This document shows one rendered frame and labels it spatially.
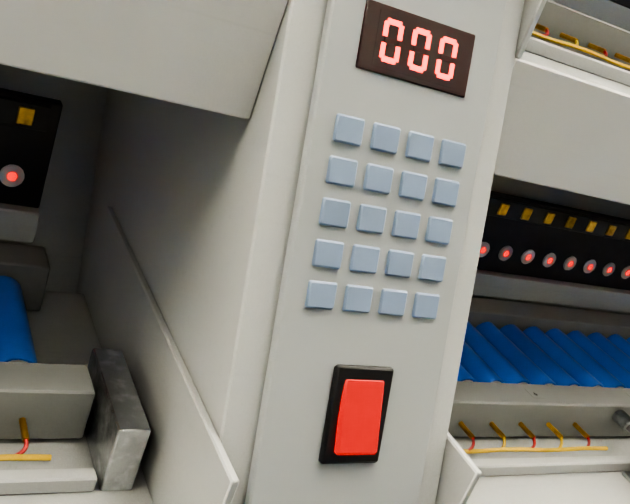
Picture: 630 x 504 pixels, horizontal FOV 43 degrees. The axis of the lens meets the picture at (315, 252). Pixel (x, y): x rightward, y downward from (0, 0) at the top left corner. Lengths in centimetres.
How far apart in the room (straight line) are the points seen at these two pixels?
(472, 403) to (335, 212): 17
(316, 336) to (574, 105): 14
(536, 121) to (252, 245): 13
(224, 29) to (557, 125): 15
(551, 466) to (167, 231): 23
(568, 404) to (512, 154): 17
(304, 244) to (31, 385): 11
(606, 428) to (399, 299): 24
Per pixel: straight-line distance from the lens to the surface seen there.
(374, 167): 26
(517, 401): 42
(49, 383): 31
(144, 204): 35
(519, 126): 32
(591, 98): 34
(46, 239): 43
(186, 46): 25
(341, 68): 26
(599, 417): 48
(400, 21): 27
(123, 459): 30
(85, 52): 24
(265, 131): 25
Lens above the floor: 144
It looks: 3 degrees down
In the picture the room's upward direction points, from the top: 9 degrees clockwise
